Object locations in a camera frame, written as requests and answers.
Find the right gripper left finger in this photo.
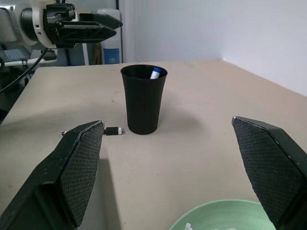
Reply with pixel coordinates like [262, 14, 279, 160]
[0, 120, 106, 230]

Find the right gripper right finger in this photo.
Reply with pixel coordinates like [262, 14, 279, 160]
[231, 116, 307, 230]

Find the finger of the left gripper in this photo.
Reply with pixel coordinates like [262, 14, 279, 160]
[92, 13, 124, 28]
[59, 21, 118, 45]

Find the blue capped white marker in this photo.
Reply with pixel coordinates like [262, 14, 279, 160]
[150, 67, 162, 80]

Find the white water dispenser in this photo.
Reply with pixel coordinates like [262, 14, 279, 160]
[97, 9, 122, 65]

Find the grey laptop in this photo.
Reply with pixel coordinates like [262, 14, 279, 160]
[0, 48, 30, 67]

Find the light green plate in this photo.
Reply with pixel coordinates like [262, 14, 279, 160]
[169, 199, 276, 230]

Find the black capped white marker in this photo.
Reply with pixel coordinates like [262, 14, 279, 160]
[103, 126, 124, 137]

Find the black plastic cup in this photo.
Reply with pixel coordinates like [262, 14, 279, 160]
[120, 64, 168, 135]

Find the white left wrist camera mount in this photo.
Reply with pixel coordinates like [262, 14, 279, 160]
[30, 0, 59, 49]

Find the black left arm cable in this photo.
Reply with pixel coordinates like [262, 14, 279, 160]
[0, 47, 49, 93]

